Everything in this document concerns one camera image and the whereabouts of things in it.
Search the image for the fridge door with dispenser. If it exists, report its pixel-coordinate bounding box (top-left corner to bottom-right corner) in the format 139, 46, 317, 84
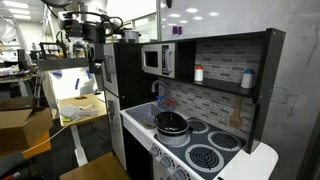
104, 89, 128, 171

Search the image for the large grey pot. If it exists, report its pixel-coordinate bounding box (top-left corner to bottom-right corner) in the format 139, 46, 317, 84
121, 29, 142, 44

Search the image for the toy faucet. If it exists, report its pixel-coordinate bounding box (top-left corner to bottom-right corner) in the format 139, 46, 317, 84
150, 79, 176, 109

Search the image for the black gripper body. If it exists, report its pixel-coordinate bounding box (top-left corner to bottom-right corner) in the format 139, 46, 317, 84
87, 31, 107, 64

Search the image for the open cardboard box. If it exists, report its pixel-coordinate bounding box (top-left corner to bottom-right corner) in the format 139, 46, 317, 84
0, 96, 54, 155

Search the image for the grey stove knob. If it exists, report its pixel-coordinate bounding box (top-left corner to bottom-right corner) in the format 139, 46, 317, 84
149, 144, 161, 158
172, 166, 190, 180
159, 153, 174, 170

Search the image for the grey sink basin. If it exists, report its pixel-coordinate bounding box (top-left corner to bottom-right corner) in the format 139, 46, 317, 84
124, 103, 168, 130

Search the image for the white black toy kitchen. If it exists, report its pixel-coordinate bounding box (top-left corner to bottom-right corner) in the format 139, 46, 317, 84
101, 27, 287, 180

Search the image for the cluttered workbench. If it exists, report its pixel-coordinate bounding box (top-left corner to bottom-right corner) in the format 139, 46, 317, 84
0, 64, 38, 98

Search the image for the wooden top desk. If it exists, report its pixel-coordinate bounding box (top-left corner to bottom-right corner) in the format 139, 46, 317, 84
58, 92, 109, 168

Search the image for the white foam board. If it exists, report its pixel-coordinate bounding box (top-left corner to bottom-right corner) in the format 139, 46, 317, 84
40, 66, 101, 120

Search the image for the round stove burner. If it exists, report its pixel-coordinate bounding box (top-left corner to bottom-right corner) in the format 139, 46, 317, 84
155, 133, 192, 149
207, 130, 244, 153
187, 117, 211, 135
184, 143, 225, 174

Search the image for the orange-capped white shaker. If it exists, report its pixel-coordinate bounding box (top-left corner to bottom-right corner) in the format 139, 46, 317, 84
194, 65, 204, 83

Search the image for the toy microwave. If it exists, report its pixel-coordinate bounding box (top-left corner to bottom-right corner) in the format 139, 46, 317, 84
141, 42, 176, 80

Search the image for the white cable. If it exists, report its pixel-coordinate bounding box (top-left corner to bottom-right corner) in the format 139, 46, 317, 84
21, 114, 81, 155

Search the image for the grey equipment cart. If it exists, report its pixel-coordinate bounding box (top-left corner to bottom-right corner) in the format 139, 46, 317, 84
37, 41, 90, 72

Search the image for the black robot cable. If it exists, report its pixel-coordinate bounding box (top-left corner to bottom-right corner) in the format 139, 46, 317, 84
46, 3, 125, 38

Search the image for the wooden spatula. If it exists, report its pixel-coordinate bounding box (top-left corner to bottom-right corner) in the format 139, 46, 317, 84
228, 96, 244, 130

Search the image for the whiteboard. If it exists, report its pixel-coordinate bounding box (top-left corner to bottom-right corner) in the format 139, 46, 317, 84
156, 0, 320, 180

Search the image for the blue-capped white shaker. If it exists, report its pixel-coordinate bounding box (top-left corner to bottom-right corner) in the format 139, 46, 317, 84
240, 68, 256, 90

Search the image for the small grey pot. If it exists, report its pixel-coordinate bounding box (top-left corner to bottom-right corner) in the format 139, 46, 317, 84
155, 124, 195, 147

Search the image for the orange box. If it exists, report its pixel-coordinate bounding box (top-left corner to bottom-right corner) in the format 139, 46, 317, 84
21, 130, 53, 160

